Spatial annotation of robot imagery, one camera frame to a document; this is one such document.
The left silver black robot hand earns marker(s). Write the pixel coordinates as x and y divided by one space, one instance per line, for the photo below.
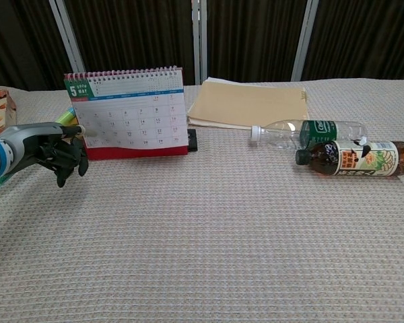
37 138

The red spiral desk calendar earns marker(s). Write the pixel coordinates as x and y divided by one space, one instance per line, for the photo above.
131 114

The green tube toy blue ends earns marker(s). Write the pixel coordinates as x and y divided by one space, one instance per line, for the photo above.
65 117

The dark fabric screen panel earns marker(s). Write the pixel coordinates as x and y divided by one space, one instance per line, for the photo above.
367 37
252 37
131 33
20 40

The small black device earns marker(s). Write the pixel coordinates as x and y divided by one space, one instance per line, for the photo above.
193 139

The woven pastel tablecloth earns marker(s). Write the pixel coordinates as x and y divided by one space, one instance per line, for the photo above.
202 235

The kraft cover spiral notebook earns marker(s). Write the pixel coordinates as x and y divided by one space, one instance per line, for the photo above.
245 102

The clear bottle green label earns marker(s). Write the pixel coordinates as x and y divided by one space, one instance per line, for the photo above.
320 131

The brown tea bottle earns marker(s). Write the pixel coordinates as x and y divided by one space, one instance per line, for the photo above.
357 158

